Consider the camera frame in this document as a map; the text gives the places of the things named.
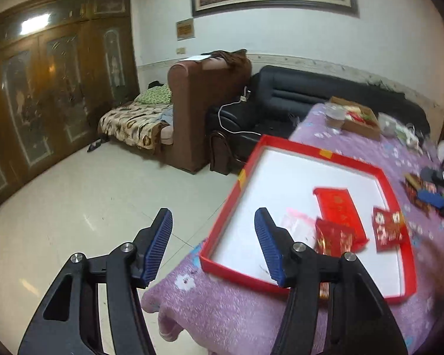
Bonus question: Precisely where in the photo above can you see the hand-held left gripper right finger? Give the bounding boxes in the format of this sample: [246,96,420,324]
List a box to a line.
[254,207,409,355]

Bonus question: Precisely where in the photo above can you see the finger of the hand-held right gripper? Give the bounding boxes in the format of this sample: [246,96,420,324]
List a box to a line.
[416,189,444,220]
[421,167,444,189]

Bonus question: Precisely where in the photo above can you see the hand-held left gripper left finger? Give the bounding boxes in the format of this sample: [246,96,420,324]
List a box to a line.
[18,208,173,355]

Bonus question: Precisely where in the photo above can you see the red gold snack packet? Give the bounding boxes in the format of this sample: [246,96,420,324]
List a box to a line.
[405,173,443,215]

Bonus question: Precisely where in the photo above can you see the clear pink wrapper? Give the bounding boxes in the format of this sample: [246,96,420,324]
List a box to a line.
[279,207,321,245]

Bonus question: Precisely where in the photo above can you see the small red snack packet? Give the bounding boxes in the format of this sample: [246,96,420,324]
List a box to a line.
[314,218,357,257]
[372,207,408,254]

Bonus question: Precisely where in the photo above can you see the large red snack packet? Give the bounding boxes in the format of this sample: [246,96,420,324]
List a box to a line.
[313,188,369,250]

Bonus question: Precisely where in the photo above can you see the red shallow box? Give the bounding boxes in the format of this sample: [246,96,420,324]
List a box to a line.
[199,135,418,306]

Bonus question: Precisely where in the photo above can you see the cardboard box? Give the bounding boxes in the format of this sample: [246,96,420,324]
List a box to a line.
[327,96,382,141]

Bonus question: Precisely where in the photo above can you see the purple floral tablecloth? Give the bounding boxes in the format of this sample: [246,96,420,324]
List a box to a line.
[141,101,444,355]

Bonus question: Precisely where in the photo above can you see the pile of assorted snack packets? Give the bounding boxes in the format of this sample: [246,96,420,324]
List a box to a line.
[342,104,378,126]

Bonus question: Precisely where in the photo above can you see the dark brown bag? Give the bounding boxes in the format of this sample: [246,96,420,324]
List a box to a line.
[209,130,241,176]

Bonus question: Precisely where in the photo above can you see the dark slippers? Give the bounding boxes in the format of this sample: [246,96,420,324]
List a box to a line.
[87,138,110,153]

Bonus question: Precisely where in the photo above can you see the clear plastic cup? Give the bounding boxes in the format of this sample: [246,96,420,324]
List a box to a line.
[324,103,346,134]

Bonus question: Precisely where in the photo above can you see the brown armchair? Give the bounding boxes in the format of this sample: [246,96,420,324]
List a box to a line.
[166,49,253,174]

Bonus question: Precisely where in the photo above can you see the green pillow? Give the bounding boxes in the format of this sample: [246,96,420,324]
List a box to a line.
[137,84,173,106]

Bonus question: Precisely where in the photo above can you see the black leather sofa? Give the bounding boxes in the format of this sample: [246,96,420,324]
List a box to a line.
[206,65,431,172]

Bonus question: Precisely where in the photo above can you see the wooden wardrobe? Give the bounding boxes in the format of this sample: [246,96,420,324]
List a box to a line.
[0,0,140,209]

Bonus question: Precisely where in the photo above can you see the brown cloth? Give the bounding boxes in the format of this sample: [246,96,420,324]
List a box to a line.
[212,49,250,69]

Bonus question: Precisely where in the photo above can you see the white charging cable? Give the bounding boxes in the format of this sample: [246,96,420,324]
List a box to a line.
[216,86,263,135]

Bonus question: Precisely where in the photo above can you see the orange wall sign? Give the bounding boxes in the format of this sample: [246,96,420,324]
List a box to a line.
[176,18,195,41]

